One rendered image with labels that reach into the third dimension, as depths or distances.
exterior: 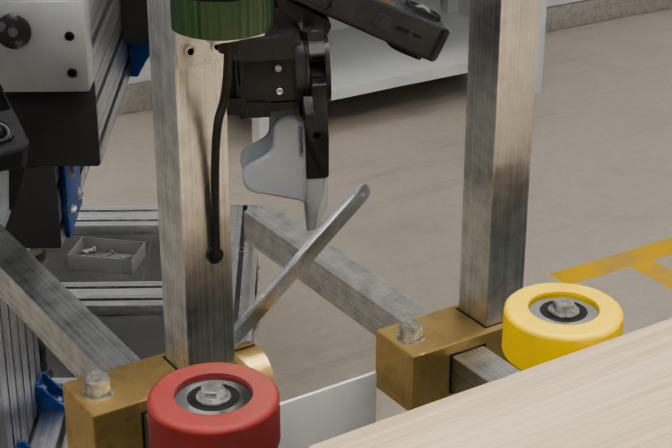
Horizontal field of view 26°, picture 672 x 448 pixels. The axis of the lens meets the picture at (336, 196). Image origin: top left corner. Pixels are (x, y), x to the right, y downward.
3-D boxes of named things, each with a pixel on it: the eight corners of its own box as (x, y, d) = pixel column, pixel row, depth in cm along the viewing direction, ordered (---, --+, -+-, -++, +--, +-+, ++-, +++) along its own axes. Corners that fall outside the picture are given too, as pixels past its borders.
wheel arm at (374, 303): (242, 249, 134) (241, 206, 132) (274, 240, 135) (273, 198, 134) (553, 479, 100) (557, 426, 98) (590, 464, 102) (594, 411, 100)
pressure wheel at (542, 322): (493, 474, 99) (500, 325, 94) (499, 412, 106) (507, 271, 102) (612, 485, 98) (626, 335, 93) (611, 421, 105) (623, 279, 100)
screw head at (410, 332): (390, 335, 109) (391, 321, 108) (413, 328, 110) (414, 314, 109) (407, 347, 107) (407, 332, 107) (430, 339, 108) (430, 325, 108)
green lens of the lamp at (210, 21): (153, 20, 86) (151, -17, 85) (242, 4, 89) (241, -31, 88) (201, 46, 81) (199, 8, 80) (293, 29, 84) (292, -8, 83)
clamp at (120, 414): (66, 446, 98) (60, 381, 96) (241, 390, 104) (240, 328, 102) (101, 487, 93) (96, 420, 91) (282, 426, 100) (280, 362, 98)
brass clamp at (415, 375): (370, 383, 112) (370, 325, 110) (507, 337, 119) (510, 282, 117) (416, 420, 107) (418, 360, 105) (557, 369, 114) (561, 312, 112)
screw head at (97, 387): (76, 390, 95) (74, 374, 94) (105, 381, 96) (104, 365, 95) (89, 404, 93) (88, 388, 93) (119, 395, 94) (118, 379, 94)
